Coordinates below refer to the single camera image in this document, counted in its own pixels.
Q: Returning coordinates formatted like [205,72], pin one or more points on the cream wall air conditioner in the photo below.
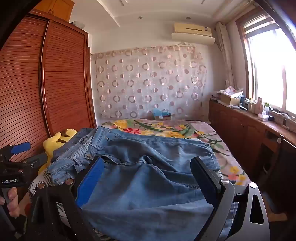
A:
[192,29]

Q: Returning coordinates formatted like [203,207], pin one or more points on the person's left hand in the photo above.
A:
[12,202]

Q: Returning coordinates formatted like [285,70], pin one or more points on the blue denim pants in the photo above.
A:
[143,185]

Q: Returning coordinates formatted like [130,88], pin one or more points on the floral blanket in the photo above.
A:
[161,129]

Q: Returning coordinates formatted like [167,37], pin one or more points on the blue item in box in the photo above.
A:
[163,117]

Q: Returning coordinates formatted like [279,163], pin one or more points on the tan cardboard box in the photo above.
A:
[230,99]

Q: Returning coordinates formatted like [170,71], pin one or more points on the yellow plush toy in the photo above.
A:
[55,141]

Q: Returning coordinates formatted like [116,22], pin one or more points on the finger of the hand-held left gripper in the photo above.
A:
[37,160]
[20,147]

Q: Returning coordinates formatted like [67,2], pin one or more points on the circle-patterned sheer curtain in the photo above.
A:
[148,81]

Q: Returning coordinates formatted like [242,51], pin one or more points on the window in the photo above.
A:
[272,69]

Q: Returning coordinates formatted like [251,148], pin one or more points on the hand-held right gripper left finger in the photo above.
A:
[92,178]

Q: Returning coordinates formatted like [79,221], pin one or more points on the wooden sideboard cabinet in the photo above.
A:
[235,129]

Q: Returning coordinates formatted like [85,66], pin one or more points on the wooden slatted wardrobe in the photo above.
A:
[64,81]

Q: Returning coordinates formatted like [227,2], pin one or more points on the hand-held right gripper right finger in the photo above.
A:
[204,179]

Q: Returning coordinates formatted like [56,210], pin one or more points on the white air deflector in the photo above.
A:
[192,39]

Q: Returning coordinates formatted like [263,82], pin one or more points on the white power strip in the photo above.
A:
[281,115]

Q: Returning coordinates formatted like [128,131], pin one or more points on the white tissue box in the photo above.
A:
[263,116]

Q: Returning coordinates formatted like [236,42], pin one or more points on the beige gathered curtain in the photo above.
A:
[225,58]

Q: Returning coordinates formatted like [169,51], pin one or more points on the wooden overhead cabinet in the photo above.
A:
[55,8]

